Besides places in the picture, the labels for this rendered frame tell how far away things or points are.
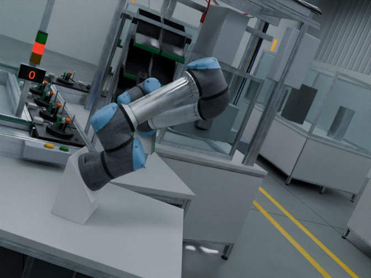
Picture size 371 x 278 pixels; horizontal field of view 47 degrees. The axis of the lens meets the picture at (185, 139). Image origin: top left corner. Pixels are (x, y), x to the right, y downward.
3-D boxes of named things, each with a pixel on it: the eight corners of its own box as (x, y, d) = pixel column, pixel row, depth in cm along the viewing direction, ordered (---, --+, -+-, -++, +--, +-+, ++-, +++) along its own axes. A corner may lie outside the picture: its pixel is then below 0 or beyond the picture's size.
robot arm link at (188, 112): (242, 108, 174) (147, 129, 200) (232, 84, 170) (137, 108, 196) (233, 121, 165) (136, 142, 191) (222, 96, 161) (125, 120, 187)
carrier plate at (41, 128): (86, 149, 213) (87, 145, 213) (37, 139, 201) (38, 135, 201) (76, 132, 233) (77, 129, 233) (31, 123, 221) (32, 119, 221)
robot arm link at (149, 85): (140, 81, 183) (156, 73, 187) (133, 87, 193) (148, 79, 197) (149, 97, 184) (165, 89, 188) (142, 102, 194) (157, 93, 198)
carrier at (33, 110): (75, 132, 234) (82, 111, 232) (31, 122, 222) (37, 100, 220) (67, 118, 255) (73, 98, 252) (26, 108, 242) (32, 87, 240)
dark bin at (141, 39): (158, 54, 214) (164, 42, 210) (133, 46, 210) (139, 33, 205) (155, 28, 235) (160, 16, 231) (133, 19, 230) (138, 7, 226)
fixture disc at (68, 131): (75, 140, 214) (77, 136, 214) (47, 134, 207) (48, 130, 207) (70, 131, 226) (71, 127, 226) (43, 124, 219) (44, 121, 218)
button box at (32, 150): (68, 165, 198) (72, 153, 197) (22, 157, 188) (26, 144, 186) (65, 159, 204) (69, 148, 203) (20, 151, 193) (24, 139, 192)
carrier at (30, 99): (67, 117, 255) (73, 98, 252) (26, 108, 243) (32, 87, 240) (60, 106, 275) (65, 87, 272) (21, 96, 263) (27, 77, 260)
